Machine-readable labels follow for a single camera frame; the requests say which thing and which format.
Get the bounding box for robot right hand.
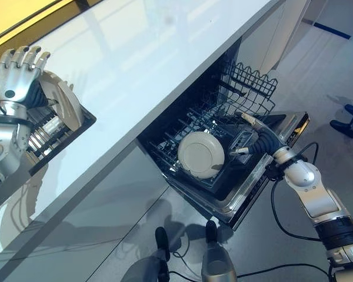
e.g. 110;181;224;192
229;112;297;166

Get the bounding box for robot left leg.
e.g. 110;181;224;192
128;226;172;282

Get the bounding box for cream plate with ribbed rim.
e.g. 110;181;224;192
38;70;79;132

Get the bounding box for cream round plate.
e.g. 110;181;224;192
176;131;226;180

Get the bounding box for robot right leg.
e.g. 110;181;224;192
201;220;238;282

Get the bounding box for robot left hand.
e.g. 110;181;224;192
0;45;53;118

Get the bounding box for black floor cable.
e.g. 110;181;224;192
167;248;338;282

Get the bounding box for small white dish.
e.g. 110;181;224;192
42;116;63;133

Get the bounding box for white cabinet panel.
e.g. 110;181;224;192
257;0;305;73

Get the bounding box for black dish drying rack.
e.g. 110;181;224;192
25;95;98;177

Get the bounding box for black wire dishwasher rack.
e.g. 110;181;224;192
148;61;279;189

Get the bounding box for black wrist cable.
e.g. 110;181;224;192
264;142;330;244

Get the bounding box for robot leg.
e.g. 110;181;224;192
128;226;172;282
201;220;238;282

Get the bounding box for grey cutlery basket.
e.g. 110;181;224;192
228;129;255;151

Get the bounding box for blue floor tape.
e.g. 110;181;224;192
314;21;350;39

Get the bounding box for steel dishwasher door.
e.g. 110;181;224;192
161;110;310;231

